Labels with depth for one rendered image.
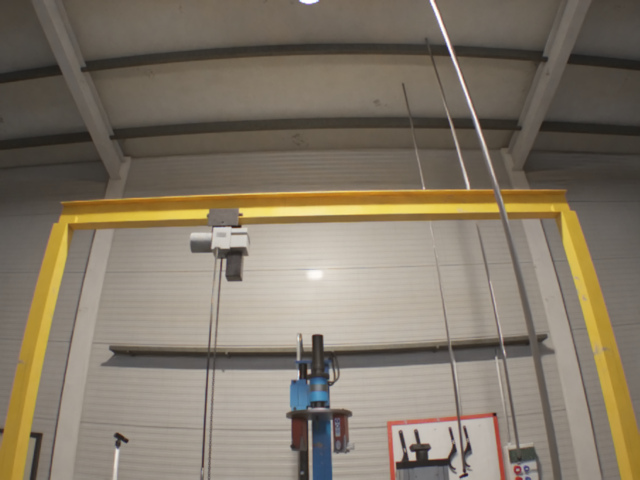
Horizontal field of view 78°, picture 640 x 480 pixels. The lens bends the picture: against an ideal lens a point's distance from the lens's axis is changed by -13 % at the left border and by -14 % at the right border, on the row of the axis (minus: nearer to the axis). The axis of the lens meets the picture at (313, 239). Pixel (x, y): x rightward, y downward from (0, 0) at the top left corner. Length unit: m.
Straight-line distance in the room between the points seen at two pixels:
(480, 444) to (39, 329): 5.26
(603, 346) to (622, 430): 0.73
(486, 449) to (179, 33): 7.02
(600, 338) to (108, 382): 5.97
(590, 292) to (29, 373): 5.09
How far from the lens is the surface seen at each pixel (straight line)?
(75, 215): 4.99
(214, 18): 6.64
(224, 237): 4.14
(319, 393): 3.99
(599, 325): 4.47
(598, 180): 9.18
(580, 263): 4.65
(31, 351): 4.44
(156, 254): 7.23
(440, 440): 6.16
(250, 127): 7.39
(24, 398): 4.36
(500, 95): 7.84
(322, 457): 4.39
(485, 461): 6.32
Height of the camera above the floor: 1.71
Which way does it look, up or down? 30 degrees up
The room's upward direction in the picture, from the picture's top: 1 degrees counter-clockwise
